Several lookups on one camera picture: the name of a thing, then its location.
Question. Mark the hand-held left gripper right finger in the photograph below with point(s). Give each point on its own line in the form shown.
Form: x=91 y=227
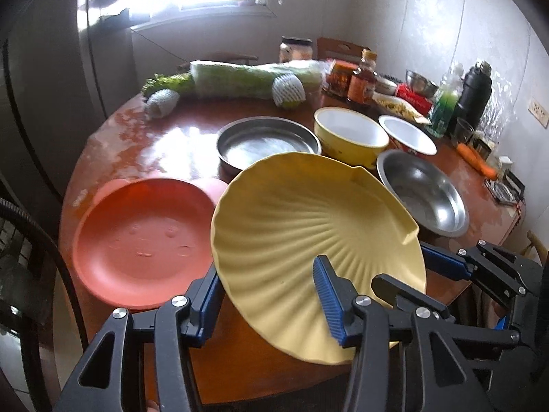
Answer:
x=326 y=300

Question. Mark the wooden chair back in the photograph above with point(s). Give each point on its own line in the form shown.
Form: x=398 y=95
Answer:
x=336 y=47

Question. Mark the empty white foam net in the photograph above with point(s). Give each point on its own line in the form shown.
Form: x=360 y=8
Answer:
x=162 y=104

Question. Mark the red tissue box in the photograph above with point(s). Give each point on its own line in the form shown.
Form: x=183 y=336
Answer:
x=414 y=98

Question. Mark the clear plastic bag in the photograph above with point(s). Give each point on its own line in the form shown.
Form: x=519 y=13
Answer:
x=499 y=107

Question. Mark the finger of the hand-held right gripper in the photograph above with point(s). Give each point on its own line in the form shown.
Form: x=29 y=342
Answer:
x=399 y=292
x=441 y=261

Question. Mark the small dark tin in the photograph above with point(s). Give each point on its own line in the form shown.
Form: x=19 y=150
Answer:
x=481 y=146

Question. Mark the green dish soap bottle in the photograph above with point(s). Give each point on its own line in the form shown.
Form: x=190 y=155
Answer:
x=444 y=107

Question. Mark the plate of cooked food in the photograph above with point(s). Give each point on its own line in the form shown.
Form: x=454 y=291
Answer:
x=399 y=109

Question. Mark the yellow enamel bowl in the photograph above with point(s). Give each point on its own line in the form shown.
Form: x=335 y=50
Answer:
x=343 y=150

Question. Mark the orange carrot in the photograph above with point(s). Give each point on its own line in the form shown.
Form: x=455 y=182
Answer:
x=474 y=158

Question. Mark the green leaf lettuce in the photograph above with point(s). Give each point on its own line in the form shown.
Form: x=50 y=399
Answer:
x=169 y=82

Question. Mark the small stainless steel bowl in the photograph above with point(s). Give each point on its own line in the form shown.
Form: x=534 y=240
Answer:
x=421 y=82

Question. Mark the brown sauce bottle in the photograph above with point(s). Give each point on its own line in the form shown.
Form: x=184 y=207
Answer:
x=362 y=83

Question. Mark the light wooden chair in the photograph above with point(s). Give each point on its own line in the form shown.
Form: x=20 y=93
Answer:
x=538 y=246

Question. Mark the clear drinking glass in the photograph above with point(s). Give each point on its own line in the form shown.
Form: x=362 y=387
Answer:
x=462 y=134

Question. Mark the yellow shell-shaped plate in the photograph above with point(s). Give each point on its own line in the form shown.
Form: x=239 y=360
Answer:
x=300 y=223

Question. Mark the grey refrigerator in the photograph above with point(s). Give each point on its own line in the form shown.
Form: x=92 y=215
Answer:
x=47 y=73

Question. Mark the round stainless steel plate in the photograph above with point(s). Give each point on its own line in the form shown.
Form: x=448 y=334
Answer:
x=266 y=146

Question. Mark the glass jar with black lid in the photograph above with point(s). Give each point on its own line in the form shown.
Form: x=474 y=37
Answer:
x=296 y=50

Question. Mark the wrapped napa cabbage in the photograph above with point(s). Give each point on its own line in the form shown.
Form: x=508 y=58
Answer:
x=240 y=79

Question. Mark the black thermos flask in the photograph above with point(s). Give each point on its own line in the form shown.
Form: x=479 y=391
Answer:
x=472 y=98

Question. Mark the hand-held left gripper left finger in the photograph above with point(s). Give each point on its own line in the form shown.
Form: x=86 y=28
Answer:
x=209 y=300

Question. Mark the red sauce jar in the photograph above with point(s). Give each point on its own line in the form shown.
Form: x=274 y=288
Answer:
x=341 y=79

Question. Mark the large stainless steel bowl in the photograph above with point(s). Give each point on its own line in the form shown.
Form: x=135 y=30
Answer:
x=424 y=197

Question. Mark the salmon pink plate with ears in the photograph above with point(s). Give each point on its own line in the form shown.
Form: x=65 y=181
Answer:
x=141 y=236

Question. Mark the white wall outlet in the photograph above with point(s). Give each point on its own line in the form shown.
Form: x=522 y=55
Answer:
x=539 y=111

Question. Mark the red instant noodle cup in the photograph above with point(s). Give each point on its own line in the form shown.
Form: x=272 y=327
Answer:
x=407 y=133

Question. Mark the black metal clip tool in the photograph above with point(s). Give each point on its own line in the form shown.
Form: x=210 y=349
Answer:
x=506 y=189

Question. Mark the fruit in white foam net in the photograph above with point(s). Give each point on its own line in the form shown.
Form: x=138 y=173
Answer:
x=291 y=90

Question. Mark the small white bowl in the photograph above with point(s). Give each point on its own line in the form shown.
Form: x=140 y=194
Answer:
x=386 y=86

